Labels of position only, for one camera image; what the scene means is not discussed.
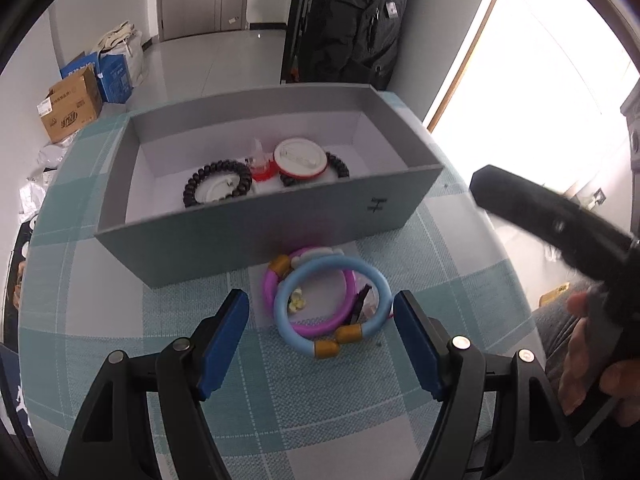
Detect grey cardboard box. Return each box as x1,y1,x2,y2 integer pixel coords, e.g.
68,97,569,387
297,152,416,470
94,82,445,290

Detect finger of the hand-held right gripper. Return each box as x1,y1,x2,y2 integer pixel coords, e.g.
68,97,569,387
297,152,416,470
471,164,640,285

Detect red-rimmed white badge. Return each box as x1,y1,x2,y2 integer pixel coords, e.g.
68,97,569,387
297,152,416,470
273,137,329,183

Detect brown cardboard carton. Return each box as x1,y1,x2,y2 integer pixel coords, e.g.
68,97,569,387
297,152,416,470
36,65,104,143

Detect blue printed carton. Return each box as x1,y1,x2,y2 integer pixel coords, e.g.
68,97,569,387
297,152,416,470
95,52,136,104

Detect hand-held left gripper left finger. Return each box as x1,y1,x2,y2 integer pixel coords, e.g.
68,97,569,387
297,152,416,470
57,289,251,480

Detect light blue bracelet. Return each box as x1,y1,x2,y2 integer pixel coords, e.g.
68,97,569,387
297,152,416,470
273,255,392,361

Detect purple bracelet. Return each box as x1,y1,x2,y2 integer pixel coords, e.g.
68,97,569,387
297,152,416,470
262,246,358,338

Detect dark blue printed cloth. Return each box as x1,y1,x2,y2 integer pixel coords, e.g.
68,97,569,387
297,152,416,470
0,342,33,441

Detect black jacket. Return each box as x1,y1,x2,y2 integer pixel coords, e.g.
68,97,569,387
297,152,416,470
305,0,413,91

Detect gold-framed window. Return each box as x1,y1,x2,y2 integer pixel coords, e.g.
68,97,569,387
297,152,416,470
422,0,640,221

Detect teal checkered tablecloth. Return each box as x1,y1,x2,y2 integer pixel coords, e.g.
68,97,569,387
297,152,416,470
17,90,538,480

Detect black beaded bracelet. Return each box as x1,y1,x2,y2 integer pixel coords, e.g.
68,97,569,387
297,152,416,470
182,160,253,209
280,151,351,188

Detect white cloth bag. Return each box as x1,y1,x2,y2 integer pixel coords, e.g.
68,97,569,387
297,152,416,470
91,20,146,86

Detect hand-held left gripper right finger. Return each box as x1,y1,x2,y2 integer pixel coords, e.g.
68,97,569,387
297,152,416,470
392,290,586,480

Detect black coat rack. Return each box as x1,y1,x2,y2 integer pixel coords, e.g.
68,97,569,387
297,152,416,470
280,0,321,85

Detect person's right hand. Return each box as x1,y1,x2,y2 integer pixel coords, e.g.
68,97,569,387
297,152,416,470
557,292,640,428

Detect white plastic bags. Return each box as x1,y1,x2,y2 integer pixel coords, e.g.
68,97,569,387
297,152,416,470
17,140,76,221

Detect yellow box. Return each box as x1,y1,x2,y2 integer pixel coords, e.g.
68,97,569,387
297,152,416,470
540,282,571,306

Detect white round badge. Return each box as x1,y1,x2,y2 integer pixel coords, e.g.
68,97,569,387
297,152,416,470
196,174,241,205

